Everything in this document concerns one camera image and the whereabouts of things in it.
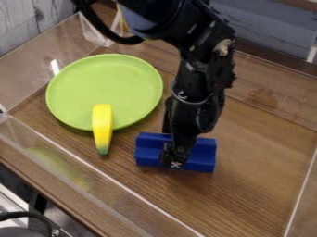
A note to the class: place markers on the clear acrylic corner bracket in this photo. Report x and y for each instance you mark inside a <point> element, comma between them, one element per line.
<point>93,34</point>

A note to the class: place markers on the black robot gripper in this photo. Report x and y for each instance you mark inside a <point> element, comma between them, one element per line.
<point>205,75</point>

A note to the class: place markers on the green round plate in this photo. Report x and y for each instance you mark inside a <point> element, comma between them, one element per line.
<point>114,79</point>

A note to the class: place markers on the blue grooved block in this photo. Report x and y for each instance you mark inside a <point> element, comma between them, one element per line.
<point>152,144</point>

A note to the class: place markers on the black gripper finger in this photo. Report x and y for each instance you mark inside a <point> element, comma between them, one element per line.
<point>177,149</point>

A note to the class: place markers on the yellow toy banana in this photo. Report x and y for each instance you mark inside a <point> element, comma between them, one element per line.
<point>102,127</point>

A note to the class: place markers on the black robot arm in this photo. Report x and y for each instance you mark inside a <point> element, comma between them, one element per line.
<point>189,25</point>

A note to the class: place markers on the clear acrylic tray wall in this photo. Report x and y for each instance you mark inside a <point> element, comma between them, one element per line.
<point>108,207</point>

